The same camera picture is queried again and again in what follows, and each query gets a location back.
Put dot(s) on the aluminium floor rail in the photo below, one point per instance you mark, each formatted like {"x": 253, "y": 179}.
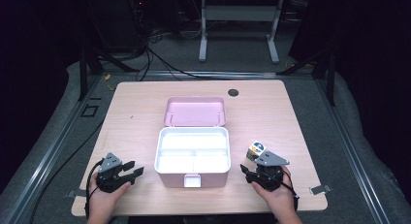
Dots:
{"x": 48, "y": 159}
{"x": 226, "y": 75}
{"x": 349, "y": 146}

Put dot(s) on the grey metal table clip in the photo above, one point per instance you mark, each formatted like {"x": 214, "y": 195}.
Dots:
{"x": 75, "y": 193}
{"x": 320, "y": 189}

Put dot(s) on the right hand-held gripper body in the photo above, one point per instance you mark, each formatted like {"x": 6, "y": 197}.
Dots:
{"x": 268, "y": 172}

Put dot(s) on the black metal stand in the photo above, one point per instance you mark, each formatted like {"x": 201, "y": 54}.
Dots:
{"x": 330, "y": 81}
{"x": 83, "y": 75}

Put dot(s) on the white metal desk frame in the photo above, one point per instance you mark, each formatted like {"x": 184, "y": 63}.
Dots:
{"x": 203, "y": 39}

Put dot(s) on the pink storage box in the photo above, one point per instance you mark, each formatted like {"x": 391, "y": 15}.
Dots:
{"x": 194, "y": 112}

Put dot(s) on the white divided tray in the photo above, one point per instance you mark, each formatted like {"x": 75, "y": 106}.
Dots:
{"x": 194, "y": 141}

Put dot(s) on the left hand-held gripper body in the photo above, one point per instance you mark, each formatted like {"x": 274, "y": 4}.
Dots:
{"x": 108, "y": 174}

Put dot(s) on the black table grommet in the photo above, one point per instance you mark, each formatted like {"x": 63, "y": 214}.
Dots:
{"x": 233, "y": 92}

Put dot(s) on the person's left hand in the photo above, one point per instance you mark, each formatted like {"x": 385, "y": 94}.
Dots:
{"x": 101, "y": 201}

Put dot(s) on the small colourful printed box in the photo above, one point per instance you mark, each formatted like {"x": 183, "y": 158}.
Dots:
{"x": 257, "y": 148}

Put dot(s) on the person's right hand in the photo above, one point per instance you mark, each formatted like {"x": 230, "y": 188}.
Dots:
{"x": 278, "y": 198}

